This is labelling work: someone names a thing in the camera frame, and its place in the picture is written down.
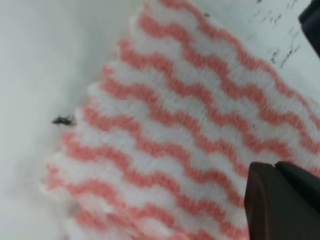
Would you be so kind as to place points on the pink white striped towel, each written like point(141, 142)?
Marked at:
point(162, 149)

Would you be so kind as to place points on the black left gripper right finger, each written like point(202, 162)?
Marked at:
point(305, 183)

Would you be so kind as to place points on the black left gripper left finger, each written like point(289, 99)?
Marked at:
point(275, 210)

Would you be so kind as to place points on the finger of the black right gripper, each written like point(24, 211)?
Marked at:
point(310, 23)

